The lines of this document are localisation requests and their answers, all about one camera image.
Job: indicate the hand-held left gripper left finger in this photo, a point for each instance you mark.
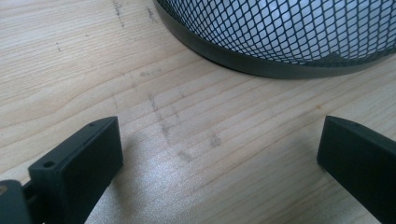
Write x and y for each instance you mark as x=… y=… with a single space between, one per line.
x=77 y=168

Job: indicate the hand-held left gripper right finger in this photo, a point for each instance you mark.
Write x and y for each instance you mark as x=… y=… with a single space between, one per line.
x=358 y=161

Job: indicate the translucent plastic trash bag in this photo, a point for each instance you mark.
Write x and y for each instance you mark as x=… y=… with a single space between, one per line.
x=281 y=25

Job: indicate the black mesh trash can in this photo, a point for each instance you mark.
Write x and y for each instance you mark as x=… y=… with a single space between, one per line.
x=249 y=67

